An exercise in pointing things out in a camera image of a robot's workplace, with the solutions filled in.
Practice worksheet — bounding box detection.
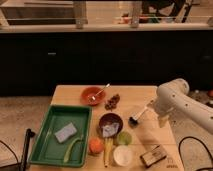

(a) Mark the blue grey sponge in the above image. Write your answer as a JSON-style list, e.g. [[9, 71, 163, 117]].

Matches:
[[55, 123, 77, 143]]

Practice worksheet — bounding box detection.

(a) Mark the yellow banana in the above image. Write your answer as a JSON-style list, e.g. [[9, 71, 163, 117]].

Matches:
[[104, 138, 113, 167]]

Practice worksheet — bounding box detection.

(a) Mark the black cable right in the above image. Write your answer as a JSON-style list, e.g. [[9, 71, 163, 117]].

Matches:
[[178, 136, 213, 171]]

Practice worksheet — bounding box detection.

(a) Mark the dark maroon bowl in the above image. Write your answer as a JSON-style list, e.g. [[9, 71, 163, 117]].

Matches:
[[98, 113, 123, 138]]

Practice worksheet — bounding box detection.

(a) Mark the white round cup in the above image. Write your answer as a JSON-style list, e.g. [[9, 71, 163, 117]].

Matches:
[[113, 145, 133, 167]]

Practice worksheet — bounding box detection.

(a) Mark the green lime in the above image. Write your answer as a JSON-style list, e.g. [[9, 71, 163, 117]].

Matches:
[[116, 131, 132, 145]]

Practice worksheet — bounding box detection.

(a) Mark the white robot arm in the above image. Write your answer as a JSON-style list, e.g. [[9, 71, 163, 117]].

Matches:
[[149, 78, 213, 135]]

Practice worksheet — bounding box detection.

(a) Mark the orange plastic bowl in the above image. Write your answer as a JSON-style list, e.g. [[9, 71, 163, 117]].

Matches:
[[80, 86, 106, 106]]

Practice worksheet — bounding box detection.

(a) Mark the green plastic tray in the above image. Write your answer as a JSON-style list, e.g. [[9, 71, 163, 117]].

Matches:
[[30, 105, 92, 168]]

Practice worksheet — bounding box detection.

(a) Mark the brown wooden block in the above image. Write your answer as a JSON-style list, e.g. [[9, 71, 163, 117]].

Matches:
[[140, 145, 167, 168]]

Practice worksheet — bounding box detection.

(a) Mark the black stand left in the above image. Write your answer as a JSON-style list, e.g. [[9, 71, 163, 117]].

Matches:
[[20, 129, 35, 171]]

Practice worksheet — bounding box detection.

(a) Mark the metal spoon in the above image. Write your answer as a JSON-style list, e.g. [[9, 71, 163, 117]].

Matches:
[[90, 83, 110, 101]]

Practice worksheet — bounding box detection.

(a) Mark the crumpled grey wrapper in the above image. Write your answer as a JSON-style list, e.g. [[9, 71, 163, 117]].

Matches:
[[102, 123, 119, 138]]

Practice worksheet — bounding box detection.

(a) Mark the black cable left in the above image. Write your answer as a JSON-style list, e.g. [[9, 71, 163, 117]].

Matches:
[[0, 139, 22, 169]]

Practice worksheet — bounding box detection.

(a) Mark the black cable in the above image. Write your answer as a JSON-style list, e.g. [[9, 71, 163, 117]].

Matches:
[[178, 136, 213, 171], [0, 139, 22, 169]]

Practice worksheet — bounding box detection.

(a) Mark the orange fruit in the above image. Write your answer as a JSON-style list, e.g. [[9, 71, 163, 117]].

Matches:
[[89, 137, 104, 154]]

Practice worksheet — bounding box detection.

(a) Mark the long dark counter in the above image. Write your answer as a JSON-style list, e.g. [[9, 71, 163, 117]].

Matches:
[[0, 23, 213, 96]]

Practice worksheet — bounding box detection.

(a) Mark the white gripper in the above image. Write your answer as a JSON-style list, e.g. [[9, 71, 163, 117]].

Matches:
[[148, 99, 171, 128]]

